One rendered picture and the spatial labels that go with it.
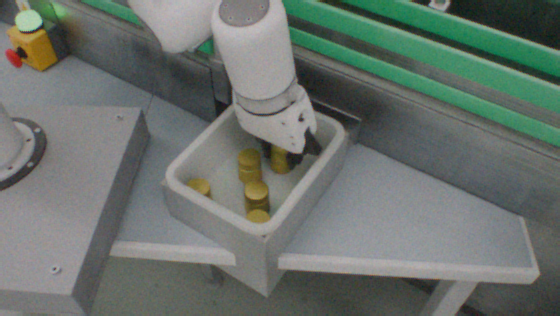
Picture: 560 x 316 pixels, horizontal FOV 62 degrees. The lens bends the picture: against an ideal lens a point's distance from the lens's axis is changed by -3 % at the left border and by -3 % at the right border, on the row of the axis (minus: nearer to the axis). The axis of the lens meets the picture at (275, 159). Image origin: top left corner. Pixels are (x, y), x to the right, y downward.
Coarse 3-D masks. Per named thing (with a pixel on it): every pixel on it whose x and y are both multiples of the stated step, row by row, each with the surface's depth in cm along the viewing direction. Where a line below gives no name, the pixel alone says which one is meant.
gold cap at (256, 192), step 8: (248, 184) 65; (256, 184) 65; (264, 184) 65; (248, 192) 64; (256, 192) 64; (264, 192) 64; (248, 200) 64; (256, 200) 63; (264, 200) 64; (248, 208) 66; (256, 208) 65; (264, 208) 65
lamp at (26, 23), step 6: (24, 12) 86; (30, 12) 86; (36, 12) 86; (18, 18) 85; (24, 18) 85; (30, 18) 85; (36, 18) 86; (18, 24) 85; (24, 24) 85; (30, 24) 85; (36, 24) 86; (42, 24) 88; (24, 30) 86; (30, 30) 86; (36, 30) 86
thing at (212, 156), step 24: (216, 120) 69; (336, 120) 69; (192, 144) 66; (216, 144) 70; (240, 144) 75; (336, 144) 66; (168, 168) 63; (192, 168) 67; (216, 168) 72; (264, 168) 72; (312, 168) 63; (192, 192) 61; (216, 192) 69; (240, 192) 69; (288, 192) 69; (240, 216) 58
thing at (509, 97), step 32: (288, 0) 69; (320, 32) 70; (352, 32) 66; (384, 32) 63; (352, 64) 70; (384, 64) 67; (416, 64) 64; (448, 64) 61; (480, 64) 58; (448, 96) 64; (480, 96) 62; (512, 96) 59; (544, 96) 56; (544, 128) 59
